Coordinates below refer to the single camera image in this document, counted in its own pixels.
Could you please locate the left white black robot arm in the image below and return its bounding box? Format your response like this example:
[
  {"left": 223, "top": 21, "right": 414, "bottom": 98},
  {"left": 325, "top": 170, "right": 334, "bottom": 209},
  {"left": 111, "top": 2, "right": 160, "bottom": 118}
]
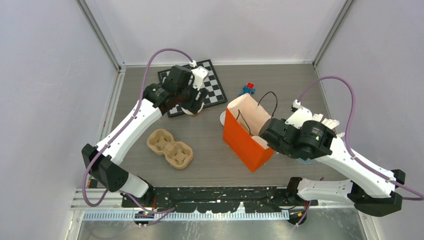
[{"left": 81, "top": 65, "right": 209, "bottom": 207}]

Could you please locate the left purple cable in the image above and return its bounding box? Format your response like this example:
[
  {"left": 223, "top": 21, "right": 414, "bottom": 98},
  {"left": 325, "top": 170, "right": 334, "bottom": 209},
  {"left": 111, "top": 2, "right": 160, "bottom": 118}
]
[{"left": 81, "top": 48, "right": 196, "bottom": 228}]

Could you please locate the brown pulp cup carrier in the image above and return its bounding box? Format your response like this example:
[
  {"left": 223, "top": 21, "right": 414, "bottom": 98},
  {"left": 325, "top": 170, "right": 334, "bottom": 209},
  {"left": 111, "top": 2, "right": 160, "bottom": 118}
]
[{"left": 146, "top": 128, "right": 194, "bottom": 170}]

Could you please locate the black white chessboard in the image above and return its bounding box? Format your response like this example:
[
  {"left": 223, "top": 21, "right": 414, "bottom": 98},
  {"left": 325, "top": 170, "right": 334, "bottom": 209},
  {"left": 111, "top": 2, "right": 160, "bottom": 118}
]
[{"left": 157, "top": 59, "right": 228, "bottom": 118}]

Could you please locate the blue straw holder cup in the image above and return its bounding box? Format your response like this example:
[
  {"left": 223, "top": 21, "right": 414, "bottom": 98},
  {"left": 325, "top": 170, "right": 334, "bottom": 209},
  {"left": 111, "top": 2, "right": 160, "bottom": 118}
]
[{"left": 296, "top": 158, "right": 316, "bottom": 165}]

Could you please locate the white plastic cup lid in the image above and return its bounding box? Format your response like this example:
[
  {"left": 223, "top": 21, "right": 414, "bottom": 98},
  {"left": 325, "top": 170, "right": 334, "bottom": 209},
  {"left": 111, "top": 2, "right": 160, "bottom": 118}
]
[{"left": 219, "top": 111, "right": 226, "bottom": 126}]

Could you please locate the orange paper bag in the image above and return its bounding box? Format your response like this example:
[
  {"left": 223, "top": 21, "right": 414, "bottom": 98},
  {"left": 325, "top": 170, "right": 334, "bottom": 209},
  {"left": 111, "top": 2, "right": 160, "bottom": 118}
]
[{"left": 223, "top": 94, "right": 275, "bottom": 173}]

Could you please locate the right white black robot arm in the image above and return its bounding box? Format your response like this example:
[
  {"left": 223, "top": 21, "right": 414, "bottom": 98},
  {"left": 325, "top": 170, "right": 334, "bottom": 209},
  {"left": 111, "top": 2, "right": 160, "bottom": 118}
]
[{"left": 259, "top": 118, "right": 406, "bottom": 217}]

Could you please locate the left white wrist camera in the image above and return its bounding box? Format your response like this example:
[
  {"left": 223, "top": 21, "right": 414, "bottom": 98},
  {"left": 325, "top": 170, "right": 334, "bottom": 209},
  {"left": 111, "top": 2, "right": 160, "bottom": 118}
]
[{"left": 188, "top": 60, "right": 209, "bottom": 90}]

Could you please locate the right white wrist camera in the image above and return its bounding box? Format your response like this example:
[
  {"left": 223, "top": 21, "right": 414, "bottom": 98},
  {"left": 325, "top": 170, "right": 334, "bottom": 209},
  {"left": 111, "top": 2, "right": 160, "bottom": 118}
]
[{"left": 285, "top": 99, "right": 313, "bottom": 129}]

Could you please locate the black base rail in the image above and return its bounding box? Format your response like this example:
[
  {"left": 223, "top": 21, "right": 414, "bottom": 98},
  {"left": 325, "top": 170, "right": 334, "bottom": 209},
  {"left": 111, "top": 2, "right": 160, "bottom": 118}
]
[{"left": 121, "top": 186, "right": 308, "bottom": 214}]

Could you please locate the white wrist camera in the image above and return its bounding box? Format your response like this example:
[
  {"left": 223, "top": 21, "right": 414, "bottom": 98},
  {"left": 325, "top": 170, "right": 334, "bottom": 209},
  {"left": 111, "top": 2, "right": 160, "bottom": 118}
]
[
  {"left": 285, "top": 99, "right": 313, "bottom": 129},
  {"left": 188, "top": 60, "right": 209, "bottom": 90}
]

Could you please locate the white paper-wrapped straws bundle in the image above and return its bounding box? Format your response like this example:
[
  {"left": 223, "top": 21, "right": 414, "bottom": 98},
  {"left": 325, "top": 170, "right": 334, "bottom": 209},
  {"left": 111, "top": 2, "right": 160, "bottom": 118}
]
[{"left": 311, "top": 113, "right": 340, "bottom": 132}]

